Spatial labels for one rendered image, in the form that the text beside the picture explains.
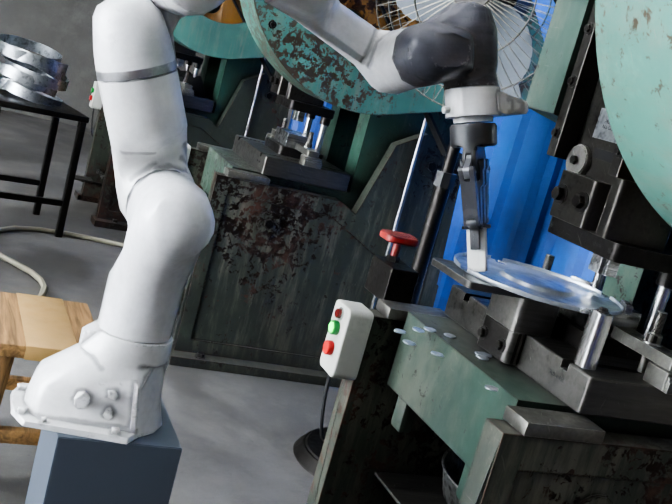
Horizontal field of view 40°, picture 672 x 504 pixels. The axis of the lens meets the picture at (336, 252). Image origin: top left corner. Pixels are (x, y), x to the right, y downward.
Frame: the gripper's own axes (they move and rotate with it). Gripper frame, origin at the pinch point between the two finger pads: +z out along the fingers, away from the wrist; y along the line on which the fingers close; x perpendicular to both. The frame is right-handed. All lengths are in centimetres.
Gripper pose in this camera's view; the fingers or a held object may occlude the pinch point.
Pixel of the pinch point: (477, 249)
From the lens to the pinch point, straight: 152.3
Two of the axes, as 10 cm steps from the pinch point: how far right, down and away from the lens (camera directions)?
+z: 0.4, 10.0, 0.8
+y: -3.6, 0.9, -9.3
